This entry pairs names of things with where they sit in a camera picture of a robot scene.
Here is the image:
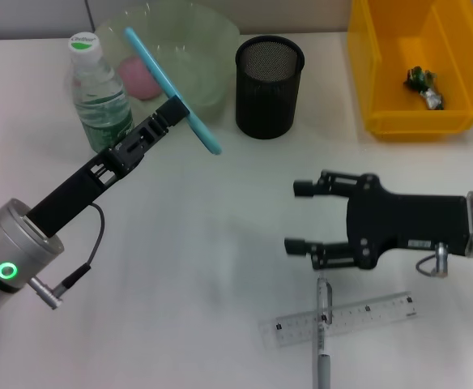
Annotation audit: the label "black mesh pen holder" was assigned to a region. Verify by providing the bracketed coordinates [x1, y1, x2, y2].
[235, 35, 305, 140]

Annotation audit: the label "green plastic wrapper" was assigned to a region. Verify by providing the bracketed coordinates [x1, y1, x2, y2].
[402, 66, 445, 111]

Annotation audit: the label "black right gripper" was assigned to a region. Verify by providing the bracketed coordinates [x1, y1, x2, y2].
[283, 169, 471, 271]

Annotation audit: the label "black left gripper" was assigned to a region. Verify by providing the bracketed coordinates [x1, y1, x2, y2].
[27, 96, 190, 240]

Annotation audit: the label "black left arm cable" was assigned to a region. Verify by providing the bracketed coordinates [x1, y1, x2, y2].
[29, 202, 106, 311]

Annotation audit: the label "grey clear pen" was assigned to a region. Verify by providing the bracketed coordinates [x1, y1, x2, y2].
[312, 273, 335, 389]

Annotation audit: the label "translucent green fruit bowl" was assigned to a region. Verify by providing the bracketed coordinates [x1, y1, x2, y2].
[94, 2, 241, 122]

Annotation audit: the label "yellow plastic bin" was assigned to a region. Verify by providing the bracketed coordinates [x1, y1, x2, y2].
[346, 0, 473, 142]

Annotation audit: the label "pink peach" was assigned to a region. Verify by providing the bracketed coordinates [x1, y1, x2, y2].
[117, 56, 160, 101]

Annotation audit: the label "clear green-label water bottle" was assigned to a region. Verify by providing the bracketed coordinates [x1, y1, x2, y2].
[66, 32, 136, 154]

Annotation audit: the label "right wrist plug with cable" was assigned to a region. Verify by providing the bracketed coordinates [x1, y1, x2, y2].
[415, 242, 450, 279]

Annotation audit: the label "blue capped scissors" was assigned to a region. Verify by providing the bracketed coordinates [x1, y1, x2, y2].
[123, 27, 223, 156]

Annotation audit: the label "transparent plastic ruler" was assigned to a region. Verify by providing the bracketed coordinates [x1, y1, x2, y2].
[259, 289, 424, 353]

